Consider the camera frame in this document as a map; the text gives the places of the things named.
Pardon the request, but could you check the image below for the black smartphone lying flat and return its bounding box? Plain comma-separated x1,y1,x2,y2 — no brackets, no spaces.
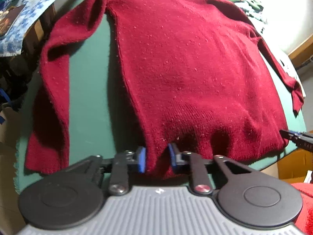
0,4,25,39

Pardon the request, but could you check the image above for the green bed sheet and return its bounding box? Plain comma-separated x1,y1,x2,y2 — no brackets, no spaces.
13,14,306,194

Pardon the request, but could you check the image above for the blue white checkered towel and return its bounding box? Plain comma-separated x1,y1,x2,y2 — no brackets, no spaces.
1,0,56,57

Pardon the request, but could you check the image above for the cardboard box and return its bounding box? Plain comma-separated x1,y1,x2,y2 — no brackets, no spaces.
277,149,312,183

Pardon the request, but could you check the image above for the dark red knit sweater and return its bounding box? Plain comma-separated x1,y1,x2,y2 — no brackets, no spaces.
25,0,304,179

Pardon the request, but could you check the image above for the red clothed forearm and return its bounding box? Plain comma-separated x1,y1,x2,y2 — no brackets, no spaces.
291,183,313,235

